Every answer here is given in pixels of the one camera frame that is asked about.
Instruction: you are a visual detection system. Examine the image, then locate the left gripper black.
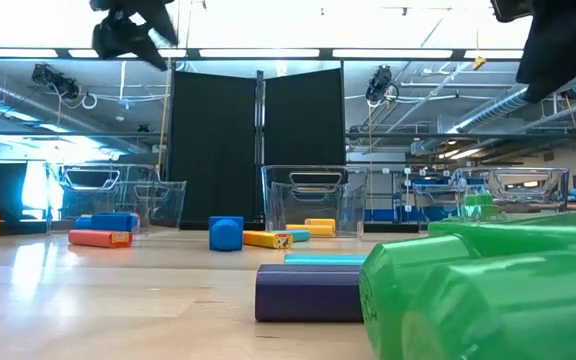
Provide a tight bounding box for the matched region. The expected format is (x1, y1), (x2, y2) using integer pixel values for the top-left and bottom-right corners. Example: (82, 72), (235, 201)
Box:
(89, 0), (180, 73)

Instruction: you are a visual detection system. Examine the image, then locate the green chunky toy block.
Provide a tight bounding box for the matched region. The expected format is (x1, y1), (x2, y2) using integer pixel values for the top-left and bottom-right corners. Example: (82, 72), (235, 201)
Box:
(459, 192), (503, 220)
(359, 210), (576, 360)

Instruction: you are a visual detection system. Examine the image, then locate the blue chunky toy block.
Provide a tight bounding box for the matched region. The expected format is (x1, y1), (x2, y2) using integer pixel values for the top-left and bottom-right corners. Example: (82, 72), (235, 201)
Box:
(73, 211), (139, 233)
(208, 215), (245, 253)

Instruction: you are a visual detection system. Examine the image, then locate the black folding divider screen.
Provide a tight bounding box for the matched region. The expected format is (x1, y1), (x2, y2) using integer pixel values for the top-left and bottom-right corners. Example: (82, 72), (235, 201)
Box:
(166, 67), (348, 232)

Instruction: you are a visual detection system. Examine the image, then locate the grey ceiling pipe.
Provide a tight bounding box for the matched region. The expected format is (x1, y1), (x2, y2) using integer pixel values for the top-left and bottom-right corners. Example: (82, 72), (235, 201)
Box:
(0, 71), (152, 155)

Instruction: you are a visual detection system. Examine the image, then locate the clear plastic bin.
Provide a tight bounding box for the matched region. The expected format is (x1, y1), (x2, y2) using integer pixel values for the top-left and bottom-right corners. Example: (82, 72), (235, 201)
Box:
(46, 163), (188, 235)
(411, 166), (571, 225)
(260, 164), (370, 239)

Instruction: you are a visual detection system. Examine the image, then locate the red slim toy block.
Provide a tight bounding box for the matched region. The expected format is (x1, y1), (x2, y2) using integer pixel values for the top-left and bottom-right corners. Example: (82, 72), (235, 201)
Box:
(67, 228), (135, 250)

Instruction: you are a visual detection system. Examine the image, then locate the purple slim toy block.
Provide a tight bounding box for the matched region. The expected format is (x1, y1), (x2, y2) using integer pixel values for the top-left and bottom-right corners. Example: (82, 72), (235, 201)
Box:
(254, 263), (365, 324)

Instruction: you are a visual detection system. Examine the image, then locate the silver ventilation duct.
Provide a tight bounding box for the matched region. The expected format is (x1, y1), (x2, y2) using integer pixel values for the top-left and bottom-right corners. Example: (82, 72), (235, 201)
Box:
(409, 85), (537, 157)

